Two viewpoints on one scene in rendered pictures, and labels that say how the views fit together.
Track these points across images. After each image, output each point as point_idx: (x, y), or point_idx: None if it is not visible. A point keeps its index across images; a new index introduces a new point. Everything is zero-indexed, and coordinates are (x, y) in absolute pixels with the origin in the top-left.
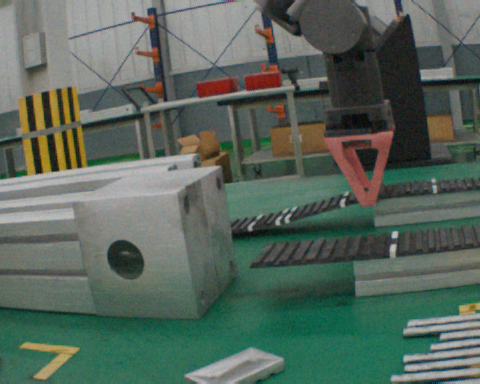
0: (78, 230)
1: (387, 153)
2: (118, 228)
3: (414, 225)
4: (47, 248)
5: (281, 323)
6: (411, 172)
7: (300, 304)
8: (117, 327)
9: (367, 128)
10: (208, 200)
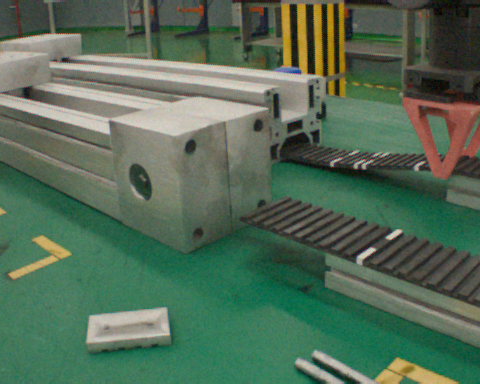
0: (111, 145)
1: (465, 130)
2: (136, 153)
3: None
4: (92, 153)
5: (234, 287)
6: None
7: (274, 271)
8: (121, 240)
9: (447, 97)
10: (233, 142)
